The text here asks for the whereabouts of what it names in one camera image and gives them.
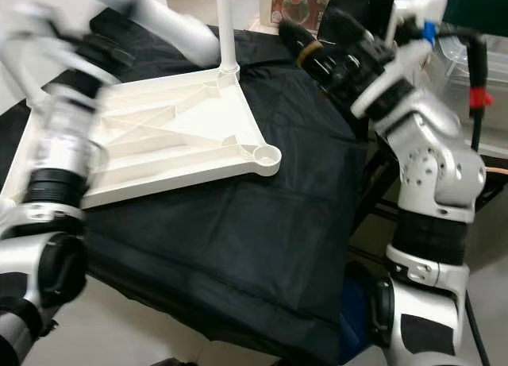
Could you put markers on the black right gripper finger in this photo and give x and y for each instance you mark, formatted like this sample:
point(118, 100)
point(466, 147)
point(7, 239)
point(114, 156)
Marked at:
point(302, 44)

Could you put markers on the white plastic table leg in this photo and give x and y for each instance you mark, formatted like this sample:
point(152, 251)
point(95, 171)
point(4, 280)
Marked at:
point(167, 17)
point(25, 88)
point(227, 25)

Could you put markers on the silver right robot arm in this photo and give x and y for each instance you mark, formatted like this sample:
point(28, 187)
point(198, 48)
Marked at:
point(436, 167)

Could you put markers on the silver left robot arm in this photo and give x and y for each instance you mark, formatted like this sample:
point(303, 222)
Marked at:
point(59, 144)

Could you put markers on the red food poster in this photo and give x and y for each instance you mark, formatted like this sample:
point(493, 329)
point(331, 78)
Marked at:
point(302, 5)

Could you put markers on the shiny black round container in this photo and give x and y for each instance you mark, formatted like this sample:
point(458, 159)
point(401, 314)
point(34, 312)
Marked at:
point(365, 1)

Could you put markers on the clear plastic storage box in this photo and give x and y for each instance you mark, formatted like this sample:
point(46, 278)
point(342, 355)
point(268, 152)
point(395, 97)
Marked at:
point(464, 72)

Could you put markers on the green round lid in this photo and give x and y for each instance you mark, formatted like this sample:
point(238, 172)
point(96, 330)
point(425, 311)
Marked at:
point(480, 5)

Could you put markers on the black tablecloth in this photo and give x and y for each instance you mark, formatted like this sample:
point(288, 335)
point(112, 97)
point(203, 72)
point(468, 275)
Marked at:
point(246, 247)

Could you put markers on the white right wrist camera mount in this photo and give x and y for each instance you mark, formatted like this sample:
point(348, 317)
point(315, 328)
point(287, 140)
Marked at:
point(397, 72)

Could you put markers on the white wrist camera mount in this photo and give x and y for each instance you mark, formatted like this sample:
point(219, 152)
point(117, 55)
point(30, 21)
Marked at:
point(397, 72)
point(40, 28)

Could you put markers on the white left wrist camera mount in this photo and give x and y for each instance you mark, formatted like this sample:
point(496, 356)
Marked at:
point(40, 28)

